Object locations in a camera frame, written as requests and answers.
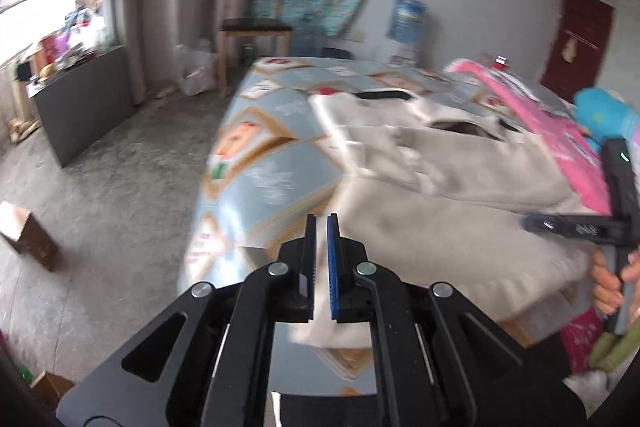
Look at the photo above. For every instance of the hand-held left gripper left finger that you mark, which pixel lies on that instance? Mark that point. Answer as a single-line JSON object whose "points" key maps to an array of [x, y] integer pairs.
{"points": [[310, 257]]}

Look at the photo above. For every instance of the white plastic bag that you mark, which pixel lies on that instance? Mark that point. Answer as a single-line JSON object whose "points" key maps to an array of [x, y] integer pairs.
{"points": [[197, 72]]}

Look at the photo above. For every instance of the green bottle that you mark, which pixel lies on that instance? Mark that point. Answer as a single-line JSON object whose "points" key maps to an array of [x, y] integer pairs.
{"points": [[248, 54]]}

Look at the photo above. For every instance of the brown cardboard box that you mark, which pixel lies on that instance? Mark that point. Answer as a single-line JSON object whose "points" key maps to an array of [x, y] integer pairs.
{"points": [[52, 387], [30, 232]]}

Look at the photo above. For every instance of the wooden chair with dark seat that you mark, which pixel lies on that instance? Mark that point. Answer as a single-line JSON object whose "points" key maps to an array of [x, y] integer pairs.
{"points": [[255, 26]]}

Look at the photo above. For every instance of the person's right hand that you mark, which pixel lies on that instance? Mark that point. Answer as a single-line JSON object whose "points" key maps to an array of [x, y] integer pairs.
{"points": [[605, 287]]}

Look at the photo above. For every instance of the grey rice cooker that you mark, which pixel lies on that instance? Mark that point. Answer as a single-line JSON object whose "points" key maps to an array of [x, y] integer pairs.
{"points": [[337, 53]]}

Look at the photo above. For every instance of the fruit print tablecloth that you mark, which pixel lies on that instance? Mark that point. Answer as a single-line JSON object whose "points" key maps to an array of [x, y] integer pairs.
{"points": [[260, 167]]}

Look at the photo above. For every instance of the green towel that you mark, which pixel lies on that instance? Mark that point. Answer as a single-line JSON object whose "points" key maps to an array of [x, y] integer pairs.
{"points": [[610, 349]]}

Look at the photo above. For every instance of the pink floral blanket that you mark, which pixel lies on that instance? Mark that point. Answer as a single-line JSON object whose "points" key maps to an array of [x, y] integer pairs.
{"points": [[545, 117]]}

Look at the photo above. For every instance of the brown door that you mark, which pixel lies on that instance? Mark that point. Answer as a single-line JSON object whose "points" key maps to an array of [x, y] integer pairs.
{"points": [[580, 22]]}

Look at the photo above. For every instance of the beige hanging cloth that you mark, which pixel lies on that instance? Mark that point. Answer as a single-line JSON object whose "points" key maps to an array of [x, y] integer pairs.
{"points": [[568, 51]]}

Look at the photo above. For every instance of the pile of household clutter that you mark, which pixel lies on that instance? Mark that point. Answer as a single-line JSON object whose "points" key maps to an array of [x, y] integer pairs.
{"points": [[70, 42]]}

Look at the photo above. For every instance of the white water dispenser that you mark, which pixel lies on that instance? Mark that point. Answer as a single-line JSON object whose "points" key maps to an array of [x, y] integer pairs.
{"points": [[406, 56]]}

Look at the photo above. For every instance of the cream zip-neck sweatshirt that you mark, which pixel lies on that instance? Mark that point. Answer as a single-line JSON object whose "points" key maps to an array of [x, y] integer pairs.
{"points": [[450, 187]]}

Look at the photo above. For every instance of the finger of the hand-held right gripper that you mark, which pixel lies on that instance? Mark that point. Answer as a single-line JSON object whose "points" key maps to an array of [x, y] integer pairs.
{"points": [[545, 224]]}

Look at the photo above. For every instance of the grey curtain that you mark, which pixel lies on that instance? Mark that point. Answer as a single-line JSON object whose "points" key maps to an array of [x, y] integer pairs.
{"points": [[127, 7]]}

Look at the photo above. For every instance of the red thermos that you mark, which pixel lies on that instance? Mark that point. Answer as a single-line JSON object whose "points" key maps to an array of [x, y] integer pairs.
{"points": [[501, 62]]}

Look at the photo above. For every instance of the blue plush pillow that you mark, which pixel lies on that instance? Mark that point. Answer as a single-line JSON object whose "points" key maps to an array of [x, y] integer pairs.
{"points": [[600, 112]]}

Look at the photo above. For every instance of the dark grey cabinet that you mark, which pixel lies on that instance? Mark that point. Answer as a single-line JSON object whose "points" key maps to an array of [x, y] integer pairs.
{"points": [[85, 107]]}

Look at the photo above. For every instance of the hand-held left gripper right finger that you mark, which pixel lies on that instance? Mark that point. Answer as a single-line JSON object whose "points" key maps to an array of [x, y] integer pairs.
{"points": [[332, 267]]}

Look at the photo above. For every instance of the clear empty water jug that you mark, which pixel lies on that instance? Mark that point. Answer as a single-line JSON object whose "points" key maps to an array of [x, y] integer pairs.
{"points": [[310, 37]]}

